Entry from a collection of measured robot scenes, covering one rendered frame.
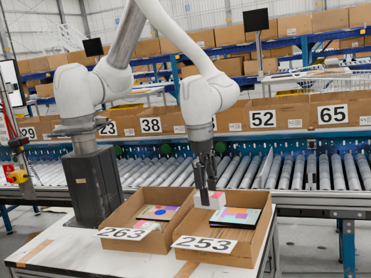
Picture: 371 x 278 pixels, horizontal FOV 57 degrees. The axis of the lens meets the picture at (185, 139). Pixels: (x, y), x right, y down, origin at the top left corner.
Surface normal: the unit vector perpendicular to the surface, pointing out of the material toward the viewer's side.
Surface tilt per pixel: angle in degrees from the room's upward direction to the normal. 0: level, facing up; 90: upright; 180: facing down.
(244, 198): 89
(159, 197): 89
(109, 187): 90
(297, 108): 90
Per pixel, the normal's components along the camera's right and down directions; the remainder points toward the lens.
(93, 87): 0.81, 0.01
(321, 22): -0.35, 0.29
